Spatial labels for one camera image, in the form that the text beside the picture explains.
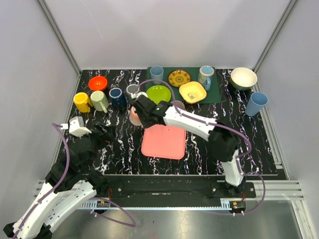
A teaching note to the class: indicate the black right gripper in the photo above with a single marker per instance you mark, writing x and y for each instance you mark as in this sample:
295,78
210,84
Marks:
145,125

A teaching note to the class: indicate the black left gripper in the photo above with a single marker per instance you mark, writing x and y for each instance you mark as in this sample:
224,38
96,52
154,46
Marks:
98,132

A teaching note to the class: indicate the pink ceramic mug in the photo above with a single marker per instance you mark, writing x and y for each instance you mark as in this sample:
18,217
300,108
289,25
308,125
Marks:
134,118

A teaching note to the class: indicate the purple translucent cup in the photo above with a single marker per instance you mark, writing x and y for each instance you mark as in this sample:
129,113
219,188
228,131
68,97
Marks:
178,104

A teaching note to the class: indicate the grey ceramic mug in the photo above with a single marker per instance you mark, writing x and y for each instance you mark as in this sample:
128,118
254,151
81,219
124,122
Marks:
131,92

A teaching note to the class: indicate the light green ceramic mug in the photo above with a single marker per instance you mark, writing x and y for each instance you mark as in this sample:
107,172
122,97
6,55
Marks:
99,101

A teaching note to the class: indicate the dark blue ceramic mug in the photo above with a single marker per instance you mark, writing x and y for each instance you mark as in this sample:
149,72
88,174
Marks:
117,98

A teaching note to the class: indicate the yellow glass mug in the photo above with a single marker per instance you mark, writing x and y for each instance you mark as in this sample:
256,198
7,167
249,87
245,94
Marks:
82,102

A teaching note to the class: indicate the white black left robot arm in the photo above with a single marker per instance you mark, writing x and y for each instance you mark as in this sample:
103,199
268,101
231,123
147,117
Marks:
71,181

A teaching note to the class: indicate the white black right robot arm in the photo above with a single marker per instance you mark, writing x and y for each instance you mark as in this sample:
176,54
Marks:
223,139

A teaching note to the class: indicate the light blue patterned mug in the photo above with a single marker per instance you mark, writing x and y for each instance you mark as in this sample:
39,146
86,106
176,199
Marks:
205,76

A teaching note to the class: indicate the lime green plate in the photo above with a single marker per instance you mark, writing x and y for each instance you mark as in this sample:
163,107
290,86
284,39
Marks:
158,93

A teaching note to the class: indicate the pink plastic tray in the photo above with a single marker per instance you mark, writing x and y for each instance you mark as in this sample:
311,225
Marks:
164,142

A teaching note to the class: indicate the light blue cup on mat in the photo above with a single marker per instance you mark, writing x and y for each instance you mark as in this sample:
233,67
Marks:
157,75

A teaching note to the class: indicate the yellow black patterned saucer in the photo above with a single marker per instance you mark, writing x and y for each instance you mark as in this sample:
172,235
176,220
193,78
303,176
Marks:
178,78

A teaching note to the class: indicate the dark green mat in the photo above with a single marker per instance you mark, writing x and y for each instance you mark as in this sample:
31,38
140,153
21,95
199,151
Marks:
213,95

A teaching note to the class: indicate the yellow square plate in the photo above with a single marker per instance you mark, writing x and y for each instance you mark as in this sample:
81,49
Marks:
192,92

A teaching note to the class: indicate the orange plastic bowl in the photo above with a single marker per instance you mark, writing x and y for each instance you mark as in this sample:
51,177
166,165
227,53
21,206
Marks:
98,83

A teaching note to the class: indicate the white floral ceramic bowl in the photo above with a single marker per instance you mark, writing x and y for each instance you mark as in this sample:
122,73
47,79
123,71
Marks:
243,78

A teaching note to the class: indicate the light blue plastic cup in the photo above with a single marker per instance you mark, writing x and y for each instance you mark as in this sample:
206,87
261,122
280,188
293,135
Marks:
256,102

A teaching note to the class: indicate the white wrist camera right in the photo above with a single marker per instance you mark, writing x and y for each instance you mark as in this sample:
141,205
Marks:
139,94

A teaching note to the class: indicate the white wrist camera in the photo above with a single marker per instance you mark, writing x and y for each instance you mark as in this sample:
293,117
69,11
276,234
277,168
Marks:
139,94
76,127

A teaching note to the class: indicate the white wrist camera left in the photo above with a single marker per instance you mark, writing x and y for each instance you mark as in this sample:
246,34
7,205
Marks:
76,127

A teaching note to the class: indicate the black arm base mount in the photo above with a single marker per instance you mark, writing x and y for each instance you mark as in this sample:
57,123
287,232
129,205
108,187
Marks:
205,185

